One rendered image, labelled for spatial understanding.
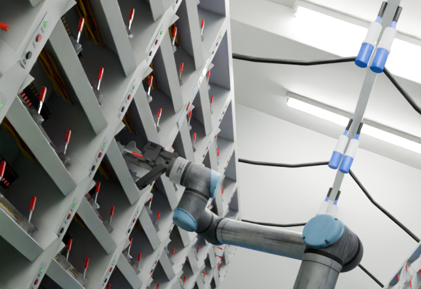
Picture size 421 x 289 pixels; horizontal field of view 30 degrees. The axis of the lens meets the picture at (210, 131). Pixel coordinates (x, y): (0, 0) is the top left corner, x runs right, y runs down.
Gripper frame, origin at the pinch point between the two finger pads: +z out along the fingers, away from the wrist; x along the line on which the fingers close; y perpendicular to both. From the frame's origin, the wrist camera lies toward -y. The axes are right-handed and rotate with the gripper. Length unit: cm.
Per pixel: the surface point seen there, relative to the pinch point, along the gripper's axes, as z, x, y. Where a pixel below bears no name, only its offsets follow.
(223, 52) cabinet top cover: -5, -55, 76
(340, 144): -63, -204, 114
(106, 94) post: -3.5, 47.8, 2.0
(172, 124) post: -7.3, -22.2, 24.6
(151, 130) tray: -7.5, 1.0, 11.7
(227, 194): -6, -232, 65
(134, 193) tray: -7.7, -13.9, -8.0
